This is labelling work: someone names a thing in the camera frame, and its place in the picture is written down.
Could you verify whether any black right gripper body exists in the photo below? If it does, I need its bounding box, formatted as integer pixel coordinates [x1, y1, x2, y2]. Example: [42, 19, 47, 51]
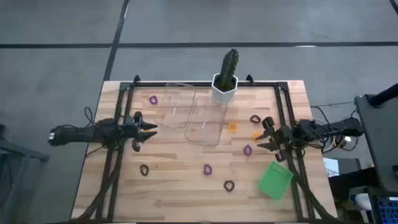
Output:
[262, 116, 295, 162]

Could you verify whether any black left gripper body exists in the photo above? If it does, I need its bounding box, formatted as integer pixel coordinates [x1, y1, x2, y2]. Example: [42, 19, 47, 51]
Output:
[123, 111, 146, 153]

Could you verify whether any clear plastic bin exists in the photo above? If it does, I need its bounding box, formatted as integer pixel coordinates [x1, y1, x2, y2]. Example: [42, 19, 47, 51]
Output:
[184, 95, 229, 147]
[154, 81, 197, 130]

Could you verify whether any green plastic bin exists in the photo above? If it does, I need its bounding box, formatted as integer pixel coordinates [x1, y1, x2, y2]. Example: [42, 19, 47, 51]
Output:
[257, 160, 294, 200]

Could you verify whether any white paper sheet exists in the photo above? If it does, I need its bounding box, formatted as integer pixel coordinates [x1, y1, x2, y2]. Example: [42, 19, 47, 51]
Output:
[323, 157, 340, 177]

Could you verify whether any green cactus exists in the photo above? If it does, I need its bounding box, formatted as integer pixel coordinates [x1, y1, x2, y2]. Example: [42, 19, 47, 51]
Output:
[219, 48, 240, 93]

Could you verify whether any white roll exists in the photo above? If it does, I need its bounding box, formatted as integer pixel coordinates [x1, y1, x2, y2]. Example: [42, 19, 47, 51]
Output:
[354, 192, 373, 212]

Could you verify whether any black pole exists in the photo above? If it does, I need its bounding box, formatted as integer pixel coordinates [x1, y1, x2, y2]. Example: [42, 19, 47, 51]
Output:
[369, 82, 398, 107]

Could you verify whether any grey metal stand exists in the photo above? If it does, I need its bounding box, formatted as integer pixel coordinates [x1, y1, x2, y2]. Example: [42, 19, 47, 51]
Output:
[0, 124, 50, 224]

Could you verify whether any blue crate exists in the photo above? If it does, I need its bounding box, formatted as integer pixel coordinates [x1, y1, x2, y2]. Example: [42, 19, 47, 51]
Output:
[376, 196, 398, 224]

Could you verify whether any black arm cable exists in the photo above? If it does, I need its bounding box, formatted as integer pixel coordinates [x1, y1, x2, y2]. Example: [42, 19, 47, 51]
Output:
[83, 106, 97, 125]

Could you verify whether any black metal table frame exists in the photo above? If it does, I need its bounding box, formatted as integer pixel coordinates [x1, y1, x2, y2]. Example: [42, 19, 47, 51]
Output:
[70, 74, 340, 224]

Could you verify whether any cable bundle with adapter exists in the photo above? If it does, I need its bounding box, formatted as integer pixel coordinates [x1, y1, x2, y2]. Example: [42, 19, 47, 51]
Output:
[310, 101, 364, 155]

